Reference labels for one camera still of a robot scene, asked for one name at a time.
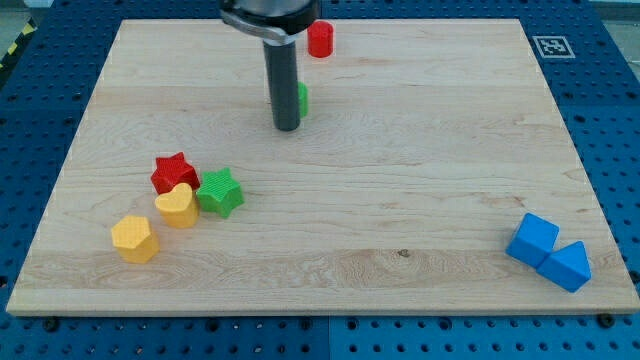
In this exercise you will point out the white fiducial marker tag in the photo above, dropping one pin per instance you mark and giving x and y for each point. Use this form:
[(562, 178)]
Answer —
[(553, 47)]

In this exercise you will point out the black robot arm end flange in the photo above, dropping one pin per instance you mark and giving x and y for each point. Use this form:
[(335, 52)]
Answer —
[(277, 21)]

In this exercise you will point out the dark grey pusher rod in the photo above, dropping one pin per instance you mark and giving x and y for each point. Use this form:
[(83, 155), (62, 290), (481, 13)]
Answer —
[(282, 76)]

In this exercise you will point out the blue triangle block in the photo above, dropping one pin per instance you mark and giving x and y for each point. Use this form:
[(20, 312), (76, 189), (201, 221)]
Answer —
[(568, 268)]

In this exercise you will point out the wooden board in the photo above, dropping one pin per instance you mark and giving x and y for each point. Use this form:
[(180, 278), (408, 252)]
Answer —
[(426, 143)]

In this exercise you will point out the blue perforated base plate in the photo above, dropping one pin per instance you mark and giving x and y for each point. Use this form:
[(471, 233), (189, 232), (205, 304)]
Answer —
[(48, 90)]

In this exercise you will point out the red star block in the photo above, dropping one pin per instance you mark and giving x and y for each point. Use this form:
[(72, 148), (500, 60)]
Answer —
[(171, 171)]

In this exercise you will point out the green star block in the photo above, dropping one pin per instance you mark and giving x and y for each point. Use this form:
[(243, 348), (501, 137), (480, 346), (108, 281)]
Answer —
[(219, 192)]

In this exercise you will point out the blue cube block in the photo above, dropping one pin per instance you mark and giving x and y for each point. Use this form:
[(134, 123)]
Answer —
[(533, 240)]

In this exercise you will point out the green cylinder block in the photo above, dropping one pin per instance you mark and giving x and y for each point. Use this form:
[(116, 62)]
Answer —
[(303, 97)]

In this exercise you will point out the yellow heart block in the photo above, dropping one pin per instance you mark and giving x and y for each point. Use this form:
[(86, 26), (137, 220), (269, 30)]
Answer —
[(179, 207)]

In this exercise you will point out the red cylinder block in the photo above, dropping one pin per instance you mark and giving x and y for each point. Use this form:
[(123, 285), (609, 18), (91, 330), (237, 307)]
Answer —
[(320, 39)]

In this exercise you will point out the yellow hexagon block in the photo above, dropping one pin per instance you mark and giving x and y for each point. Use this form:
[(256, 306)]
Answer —
[(134, 239)]

